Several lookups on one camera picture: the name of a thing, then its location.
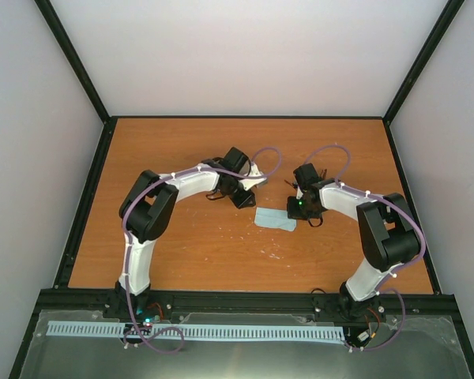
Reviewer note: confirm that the black aluminium frame rail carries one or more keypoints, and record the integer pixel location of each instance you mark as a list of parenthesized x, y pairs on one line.
[(112, 303)]

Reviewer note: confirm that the light blue square mat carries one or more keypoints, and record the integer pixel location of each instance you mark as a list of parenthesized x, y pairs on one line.
[(274, 219)]

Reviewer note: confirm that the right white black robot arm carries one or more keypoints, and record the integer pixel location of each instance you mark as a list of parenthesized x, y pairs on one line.
[(389, 236)]

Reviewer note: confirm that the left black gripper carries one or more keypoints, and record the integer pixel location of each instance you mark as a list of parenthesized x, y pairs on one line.
[(240, 203)]

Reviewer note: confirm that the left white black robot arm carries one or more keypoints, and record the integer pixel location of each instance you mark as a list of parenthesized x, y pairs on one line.
[(147, 210)]

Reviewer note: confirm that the brown sunglasses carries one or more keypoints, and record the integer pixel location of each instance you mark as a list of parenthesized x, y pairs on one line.
[(294, 183)]

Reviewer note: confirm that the light blue slotted cable duct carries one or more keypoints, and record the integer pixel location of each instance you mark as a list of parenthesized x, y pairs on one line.
[(206, 333)]

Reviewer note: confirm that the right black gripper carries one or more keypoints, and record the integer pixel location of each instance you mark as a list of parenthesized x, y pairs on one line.
[(293, 214)]

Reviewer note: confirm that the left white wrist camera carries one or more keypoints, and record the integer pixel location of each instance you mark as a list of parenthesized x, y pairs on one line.
[(253, 177)]

